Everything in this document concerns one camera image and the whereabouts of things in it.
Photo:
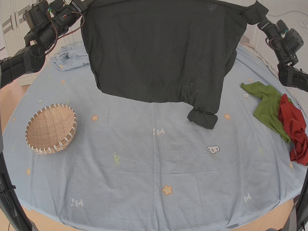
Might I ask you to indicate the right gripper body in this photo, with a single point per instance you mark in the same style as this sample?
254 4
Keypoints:
268 28

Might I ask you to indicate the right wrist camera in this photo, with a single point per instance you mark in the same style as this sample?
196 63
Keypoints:
281 25

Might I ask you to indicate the white wardrobe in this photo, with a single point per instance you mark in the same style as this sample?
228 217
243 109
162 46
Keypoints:
14 3

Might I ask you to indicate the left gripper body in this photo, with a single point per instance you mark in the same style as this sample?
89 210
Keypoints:
78 5

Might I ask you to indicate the black shirt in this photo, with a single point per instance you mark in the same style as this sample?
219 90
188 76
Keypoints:
156 44

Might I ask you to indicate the pale blue quilt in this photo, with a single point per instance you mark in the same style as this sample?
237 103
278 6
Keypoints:
69 61

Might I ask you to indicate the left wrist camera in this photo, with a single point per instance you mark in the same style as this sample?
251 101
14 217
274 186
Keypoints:
57 4

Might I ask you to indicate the bed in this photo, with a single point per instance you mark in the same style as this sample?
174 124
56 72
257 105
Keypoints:
144 177

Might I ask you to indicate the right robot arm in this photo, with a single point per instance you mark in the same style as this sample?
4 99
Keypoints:
292 42

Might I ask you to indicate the red garment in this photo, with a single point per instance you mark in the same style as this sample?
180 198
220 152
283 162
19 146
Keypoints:
291 119

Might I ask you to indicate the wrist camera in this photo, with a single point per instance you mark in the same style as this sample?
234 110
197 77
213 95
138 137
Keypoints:
281 25
57 4

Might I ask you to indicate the green garment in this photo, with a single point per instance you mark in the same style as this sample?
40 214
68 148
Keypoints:
267 105

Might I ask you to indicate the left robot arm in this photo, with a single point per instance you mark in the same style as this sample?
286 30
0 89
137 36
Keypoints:
28 61

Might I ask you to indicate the round woven basket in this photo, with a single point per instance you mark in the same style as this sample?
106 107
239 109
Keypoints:
50 126

